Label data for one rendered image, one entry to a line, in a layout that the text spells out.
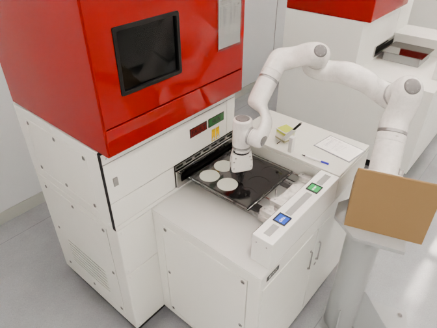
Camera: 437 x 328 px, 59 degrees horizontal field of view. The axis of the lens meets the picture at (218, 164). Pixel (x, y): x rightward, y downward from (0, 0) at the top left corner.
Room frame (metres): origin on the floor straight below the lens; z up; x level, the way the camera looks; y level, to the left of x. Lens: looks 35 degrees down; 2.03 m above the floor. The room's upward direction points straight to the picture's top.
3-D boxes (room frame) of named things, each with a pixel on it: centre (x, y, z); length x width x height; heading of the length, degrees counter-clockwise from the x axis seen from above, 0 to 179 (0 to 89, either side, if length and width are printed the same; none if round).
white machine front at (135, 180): (1.52, 0.19, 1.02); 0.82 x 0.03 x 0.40; 140
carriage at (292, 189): (1.36, -0.32, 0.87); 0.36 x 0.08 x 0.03; 140
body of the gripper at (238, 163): (1.46, -0.10, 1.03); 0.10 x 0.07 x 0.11; 106
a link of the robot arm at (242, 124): (1.46, -0.11, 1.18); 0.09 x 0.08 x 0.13; 52
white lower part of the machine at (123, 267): (1.74, 0.45, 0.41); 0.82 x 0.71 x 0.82; 140
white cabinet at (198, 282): (1.52, -0.24, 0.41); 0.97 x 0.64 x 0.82; 140
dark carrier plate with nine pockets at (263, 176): (1.52, -0.11, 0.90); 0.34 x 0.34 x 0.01; 50
